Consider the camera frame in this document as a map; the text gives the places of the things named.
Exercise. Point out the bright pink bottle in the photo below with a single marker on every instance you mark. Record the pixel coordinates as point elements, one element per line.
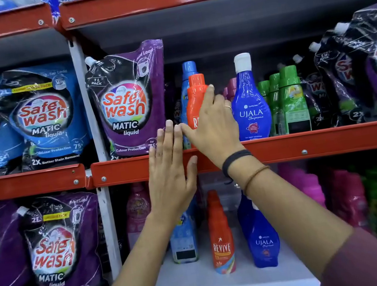
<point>312,190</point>
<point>293,177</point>

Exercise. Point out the dark blue white-capped bottle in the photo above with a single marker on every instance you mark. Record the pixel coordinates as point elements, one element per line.
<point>251,109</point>
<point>243,214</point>
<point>264,243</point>

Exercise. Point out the person's right hand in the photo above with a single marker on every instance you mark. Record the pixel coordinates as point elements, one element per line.
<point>219,132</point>

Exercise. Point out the light blue bottle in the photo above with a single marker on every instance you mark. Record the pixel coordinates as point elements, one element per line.
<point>183,242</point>
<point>186,87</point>

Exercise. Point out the black purple detergent pouch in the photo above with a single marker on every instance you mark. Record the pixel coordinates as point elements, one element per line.
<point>341,86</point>
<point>313,91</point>

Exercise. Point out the person's left forearm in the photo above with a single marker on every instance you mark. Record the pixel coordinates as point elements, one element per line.
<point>140,264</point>

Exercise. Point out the red metal shelf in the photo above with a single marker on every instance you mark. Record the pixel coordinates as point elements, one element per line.
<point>26,184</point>
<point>283,148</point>

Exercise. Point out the small dark pink bottle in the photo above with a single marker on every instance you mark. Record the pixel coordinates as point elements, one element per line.
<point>351,200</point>

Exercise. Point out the orange bottle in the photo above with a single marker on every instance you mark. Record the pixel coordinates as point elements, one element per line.
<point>220,236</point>
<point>196,103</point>

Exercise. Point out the large pink bottle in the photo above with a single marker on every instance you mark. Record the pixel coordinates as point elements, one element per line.
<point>137,211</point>

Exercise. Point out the tall pink bottle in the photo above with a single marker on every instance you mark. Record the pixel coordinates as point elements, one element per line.
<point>232,88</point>

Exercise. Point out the person's right forearm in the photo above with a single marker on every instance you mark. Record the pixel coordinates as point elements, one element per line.
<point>287,214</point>

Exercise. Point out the black wristband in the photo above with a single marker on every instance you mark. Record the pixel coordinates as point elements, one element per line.
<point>234,157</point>

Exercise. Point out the person's left hand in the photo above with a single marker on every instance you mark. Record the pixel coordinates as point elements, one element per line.
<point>168,173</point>

